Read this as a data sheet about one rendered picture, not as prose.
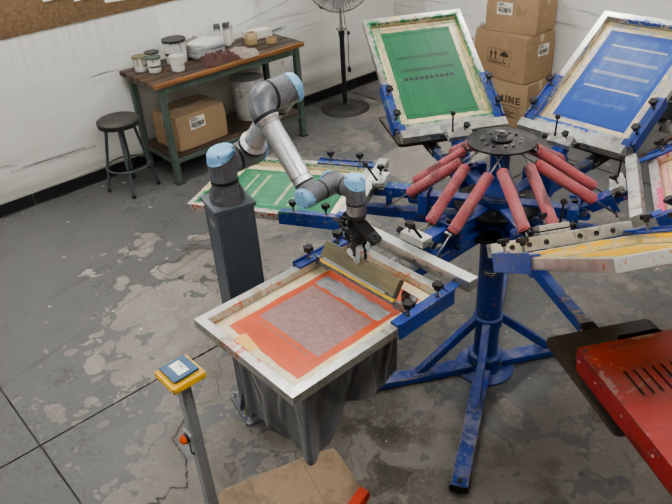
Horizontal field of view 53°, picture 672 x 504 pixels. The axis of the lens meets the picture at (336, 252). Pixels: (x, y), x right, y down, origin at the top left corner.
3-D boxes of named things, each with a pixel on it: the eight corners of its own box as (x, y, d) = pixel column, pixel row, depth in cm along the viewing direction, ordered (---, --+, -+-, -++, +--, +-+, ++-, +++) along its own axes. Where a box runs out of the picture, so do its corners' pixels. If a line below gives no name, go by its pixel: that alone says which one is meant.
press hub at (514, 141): (491, 403, 342) (513, 158, 269) (432, 366, 367) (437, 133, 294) (536, 365, 363) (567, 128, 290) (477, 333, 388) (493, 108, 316)
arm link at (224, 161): (203, 178, 282) (198, 148, 274) (229, 167, 289) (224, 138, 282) (221, 187, 274) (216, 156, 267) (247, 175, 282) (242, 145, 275)
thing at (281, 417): (311, 470, 248) (301, 383, 225) (240, 407, 278) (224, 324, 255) (317, 465, 250) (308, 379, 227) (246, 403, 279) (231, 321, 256)
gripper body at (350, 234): (356, 232, 262) (354, 205, 256) (371, 240, 257) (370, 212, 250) (341, 240, 258) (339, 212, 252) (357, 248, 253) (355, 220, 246)
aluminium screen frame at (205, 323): (293, 407, 216) (292, 398, 214) (195, 327, 254) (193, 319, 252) (453, 299, 259) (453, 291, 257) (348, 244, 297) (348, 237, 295)
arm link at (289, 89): (221, 155, 287) (263, 73, 243) (248, 143, 296) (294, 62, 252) (237, 177, 286) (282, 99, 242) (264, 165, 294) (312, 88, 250)
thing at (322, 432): (315, 465, 249) (306, 380, 227) (309, 459, 252) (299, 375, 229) (401, 400, 274) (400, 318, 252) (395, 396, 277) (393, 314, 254)
